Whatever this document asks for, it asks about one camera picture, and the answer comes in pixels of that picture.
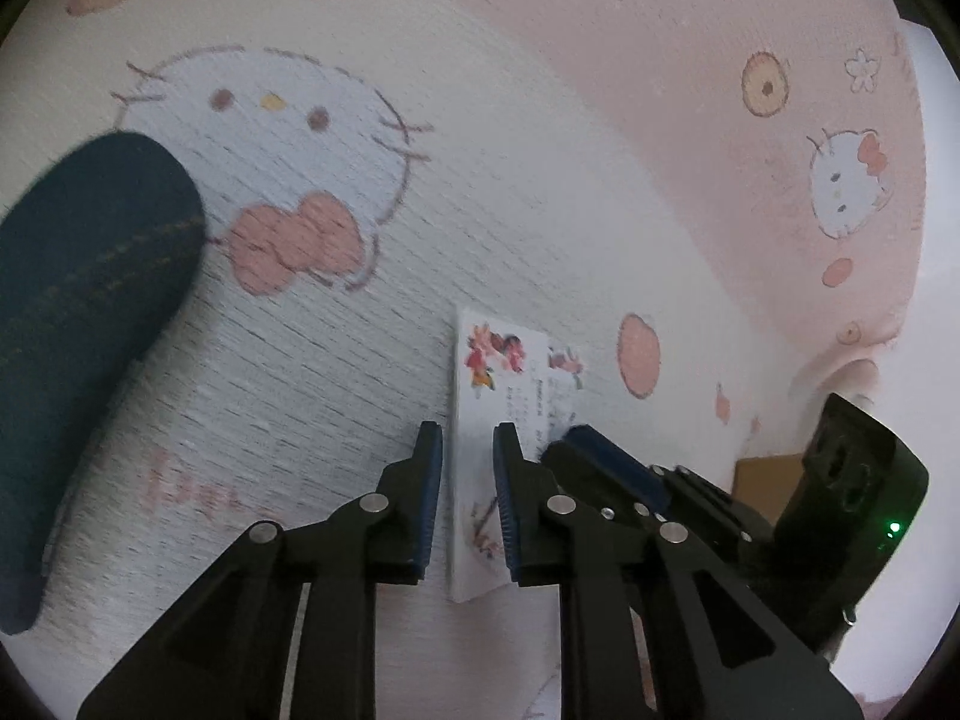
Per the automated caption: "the white floral card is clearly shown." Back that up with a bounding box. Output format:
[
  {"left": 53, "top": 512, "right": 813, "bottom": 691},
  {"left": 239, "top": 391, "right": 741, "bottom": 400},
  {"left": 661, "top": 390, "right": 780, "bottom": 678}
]
[{"left": 449, "top": 309, "right": 548, "bottom": 603}]

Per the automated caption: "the dark denim jeans leg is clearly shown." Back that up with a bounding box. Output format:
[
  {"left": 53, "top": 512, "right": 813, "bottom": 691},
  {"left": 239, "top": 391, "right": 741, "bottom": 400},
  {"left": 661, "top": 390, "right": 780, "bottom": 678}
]
[{"left": 2, "top": 132, "right": 206, "bottom": 635}]

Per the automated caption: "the pink Hello Kitty blanket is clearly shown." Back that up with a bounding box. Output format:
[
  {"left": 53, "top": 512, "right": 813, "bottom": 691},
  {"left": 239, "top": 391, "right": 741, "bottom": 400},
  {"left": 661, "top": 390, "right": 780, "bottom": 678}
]
[{"left": 2, "top": 0, "right": 924, "bottom": 718}]

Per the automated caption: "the brown cardboard box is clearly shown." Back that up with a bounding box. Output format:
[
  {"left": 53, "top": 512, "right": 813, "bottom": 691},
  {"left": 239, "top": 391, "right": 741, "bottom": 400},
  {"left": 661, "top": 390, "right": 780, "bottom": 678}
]
[{"left": 732, "top": 454, "right": 804, "bottom": 525}]

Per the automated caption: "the colourful sticker packet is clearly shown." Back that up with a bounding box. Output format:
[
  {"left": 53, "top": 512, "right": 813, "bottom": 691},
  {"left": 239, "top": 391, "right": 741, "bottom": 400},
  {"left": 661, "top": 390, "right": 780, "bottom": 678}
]
[{"left": 547, "top": 344, "right": 584, "bottom": 440}]

